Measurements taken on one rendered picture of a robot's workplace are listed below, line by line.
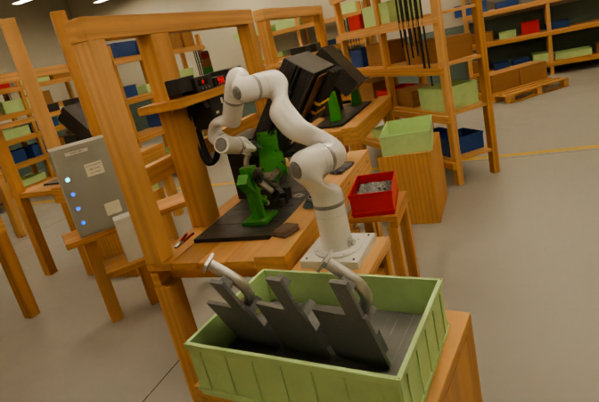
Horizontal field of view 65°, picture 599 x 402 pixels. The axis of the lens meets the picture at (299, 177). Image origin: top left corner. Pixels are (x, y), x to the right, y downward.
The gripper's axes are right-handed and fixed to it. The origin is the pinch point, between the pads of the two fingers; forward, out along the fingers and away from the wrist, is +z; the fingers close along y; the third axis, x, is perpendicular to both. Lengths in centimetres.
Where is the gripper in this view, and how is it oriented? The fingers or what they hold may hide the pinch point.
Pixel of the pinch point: (252, 147)
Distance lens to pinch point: 246.6
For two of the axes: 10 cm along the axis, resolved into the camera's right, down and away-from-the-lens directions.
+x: -6.0, 7.6, 2.5
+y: -7.1, -6.5, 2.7
